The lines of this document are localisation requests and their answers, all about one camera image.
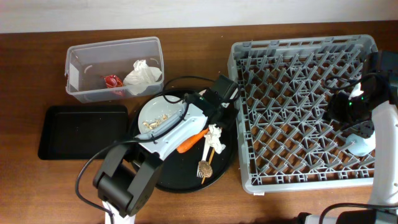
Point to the crumpled white napkin on tray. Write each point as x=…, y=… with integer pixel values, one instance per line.
x=212, y=137

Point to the clear plastic waste bin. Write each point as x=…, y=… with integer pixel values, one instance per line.
x=87, y=66

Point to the brown cookie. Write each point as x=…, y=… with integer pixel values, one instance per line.
x=205, y=170

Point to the orange carrot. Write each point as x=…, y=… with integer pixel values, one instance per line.
x=190, y=142

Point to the white tissue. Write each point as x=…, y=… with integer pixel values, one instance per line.
x=142, y=75

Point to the grey dishwasher rack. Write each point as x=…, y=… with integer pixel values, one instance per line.
x=283, y=142

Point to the light blue cup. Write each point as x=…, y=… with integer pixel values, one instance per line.
x=361, y=146

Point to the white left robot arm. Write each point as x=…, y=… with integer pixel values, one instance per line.
x=127, y=192

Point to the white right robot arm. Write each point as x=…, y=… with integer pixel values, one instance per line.
x=382, y=205

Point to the round black serving tray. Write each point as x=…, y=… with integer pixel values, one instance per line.
x=179, y=173

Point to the wooden chopstick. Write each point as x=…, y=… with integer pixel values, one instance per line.
x=210, y=160

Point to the grey plate with food scraps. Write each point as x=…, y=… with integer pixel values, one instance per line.
x=155, y=112

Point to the white plastic fork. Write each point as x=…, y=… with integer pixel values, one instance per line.
x=203, y=155

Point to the red snack wrapper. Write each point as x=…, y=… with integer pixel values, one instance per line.
x=112, y=81

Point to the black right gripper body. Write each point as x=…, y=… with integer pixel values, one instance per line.
x=344, y=111

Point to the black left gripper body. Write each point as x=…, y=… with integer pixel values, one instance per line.
x=229, y=119

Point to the black rectangular tray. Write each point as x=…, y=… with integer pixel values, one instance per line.
x=79, y=132

